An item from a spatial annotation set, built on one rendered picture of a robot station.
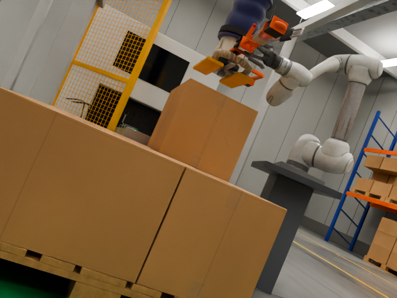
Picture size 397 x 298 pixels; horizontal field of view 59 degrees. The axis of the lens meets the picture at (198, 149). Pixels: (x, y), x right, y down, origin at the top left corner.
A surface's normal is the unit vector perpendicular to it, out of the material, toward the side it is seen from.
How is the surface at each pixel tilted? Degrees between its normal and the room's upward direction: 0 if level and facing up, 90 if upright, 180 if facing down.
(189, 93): 90
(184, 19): 90
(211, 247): 90
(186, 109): 90
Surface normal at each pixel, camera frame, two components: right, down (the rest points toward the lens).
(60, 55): 0.26, 0.07
